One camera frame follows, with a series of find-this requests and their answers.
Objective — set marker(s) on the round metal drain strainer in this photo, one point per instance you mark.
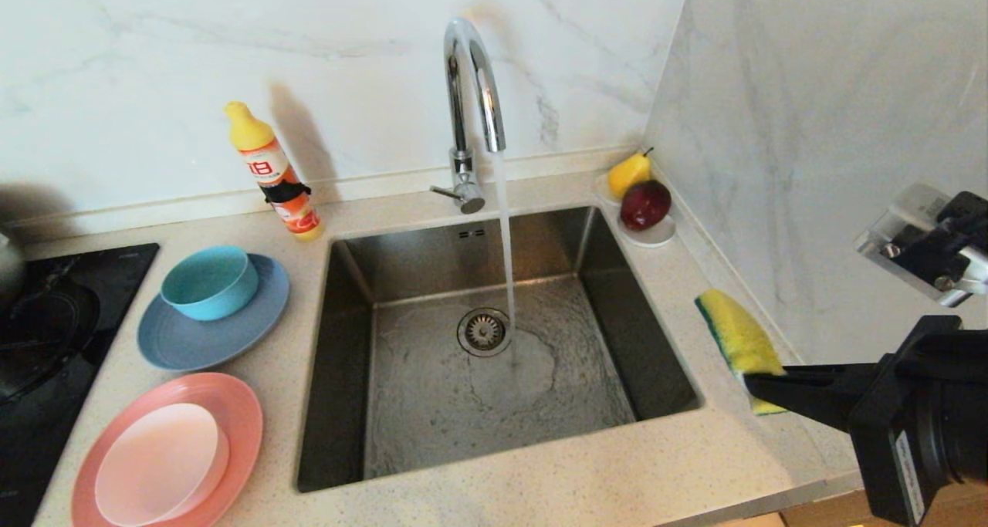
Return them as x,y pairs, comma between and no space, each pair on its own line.
483,332

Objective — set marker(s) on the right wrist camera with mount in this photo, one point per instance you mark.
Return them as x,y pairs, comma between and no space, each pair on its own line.
918,241

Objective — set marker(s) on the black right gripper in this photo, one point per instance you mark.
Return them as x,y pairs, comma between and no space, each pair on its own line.
895,434

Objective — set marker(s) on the running water stream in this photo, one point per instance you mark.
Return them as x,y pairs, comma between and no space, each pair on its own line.
505,234

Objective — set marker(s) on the black glass cooktop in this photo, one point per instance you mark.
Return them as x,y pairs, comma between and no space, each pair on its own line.
46,403

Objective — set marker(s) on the small white dish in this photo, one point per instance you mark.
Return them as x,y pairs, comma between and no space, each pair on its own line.
654,238

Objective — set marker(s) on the stainless steel sink basin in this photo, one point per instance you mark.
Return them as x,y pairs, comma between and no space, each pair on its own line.
602,357

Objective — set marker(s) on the teal bowl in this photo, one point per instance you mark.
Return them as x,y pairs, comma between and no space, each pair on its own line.
208,284

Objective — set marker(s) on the blue plate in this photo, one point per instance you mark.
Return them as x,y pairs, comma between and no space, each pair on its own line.
201,351

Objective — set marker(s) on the pink plate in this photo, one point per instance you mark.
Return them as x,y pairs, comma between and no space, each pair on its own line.
241,415

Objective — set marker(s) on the pale pink bowl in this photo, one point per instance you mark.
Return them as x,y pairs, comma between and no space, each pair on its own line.
162,461

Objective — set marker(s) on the orange dish soap bottle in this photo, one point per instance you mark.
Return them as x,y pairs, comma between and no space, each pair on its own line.
274,172

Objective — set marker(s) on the yellow green sponge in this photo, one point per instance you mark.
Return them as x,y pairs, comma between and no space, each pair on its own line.
741,334

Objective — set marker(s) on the dark red apple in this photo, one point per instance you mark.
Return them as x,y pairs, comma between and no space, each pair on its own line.
644,204

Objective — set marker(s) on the chrome gooseneck faucet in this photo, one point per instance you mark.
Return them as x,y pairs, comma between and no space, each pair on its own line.
463,87

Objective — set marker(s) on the yellow pear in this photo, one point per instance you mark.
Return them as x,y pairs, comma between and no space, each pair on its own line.
627,173

